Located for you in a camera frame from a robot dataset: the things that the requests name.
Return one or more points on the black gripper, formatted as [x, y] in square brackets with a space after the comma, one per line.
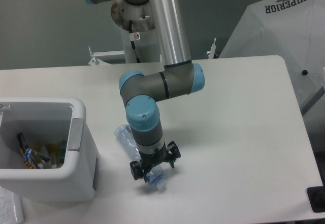
[169, 154]

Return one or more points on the clear blue-label plastic bottle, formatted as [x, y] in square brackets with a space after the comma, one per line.
[124, 136]

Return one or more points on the crushed green-label plastic bottle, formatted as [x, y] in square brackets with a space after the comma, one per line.
[62, 146]

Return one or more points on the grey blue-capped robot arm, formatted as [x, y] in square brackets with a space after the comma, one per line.
[141, 93]

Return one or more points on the yellow white trash pieces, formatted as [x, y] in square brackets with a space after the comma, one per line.
[50, 151]

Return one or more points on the white plastic trash can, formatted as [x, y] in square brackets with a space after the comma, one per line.
[46, 121]

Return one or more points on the orange blue snack wrapper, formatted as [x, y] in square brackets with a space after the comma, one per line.
[32, 157]

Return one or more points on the white paper sheet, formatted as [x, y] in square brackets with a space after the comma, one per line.
[11, 207]

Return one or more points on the black device at table edge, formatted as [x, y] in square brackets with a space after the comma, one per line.
[316, 198]

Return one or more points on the white superior umbrella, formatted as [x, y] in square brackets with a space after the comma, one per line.
[292, 29]

